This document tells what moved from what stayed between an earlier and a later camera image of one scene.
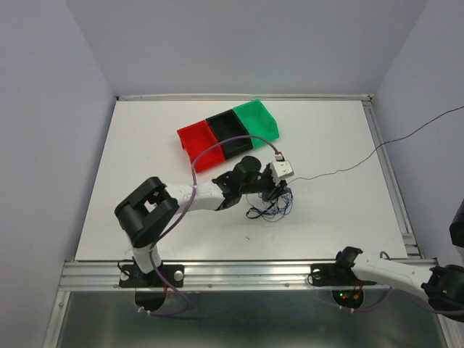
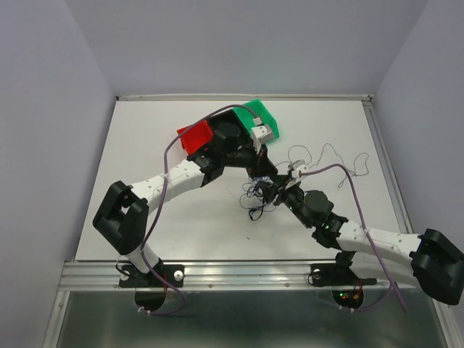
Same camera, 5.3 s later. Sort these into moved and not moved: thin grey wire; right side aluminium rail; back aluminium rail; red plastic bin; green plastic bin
Moved: thin grey wire
Not moved: right side aluminium rail; red plastic bin; back aluminium rail; green plastic bin
